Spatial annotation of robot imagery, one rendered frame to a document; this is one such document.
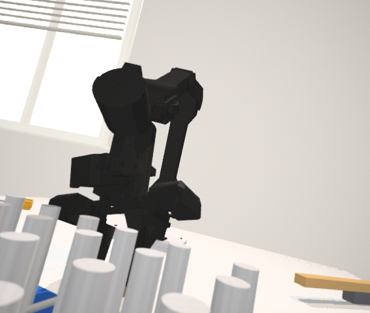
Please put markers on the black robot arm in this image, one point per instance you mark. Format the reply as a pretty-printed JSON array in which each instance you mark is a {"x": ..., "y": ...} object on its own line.
[{"x": 129, "y": 103}]

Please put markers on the brown wooden tool handle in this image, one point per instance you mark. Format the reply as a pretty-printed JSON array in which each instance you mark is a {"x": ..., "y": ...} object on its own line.
[{"x": 46, "y": 304}]

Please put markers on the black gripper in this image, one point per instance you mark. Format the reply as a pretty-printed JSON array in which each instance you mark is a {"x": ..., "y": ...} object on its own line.
[{"x": 146, "y": 212}]

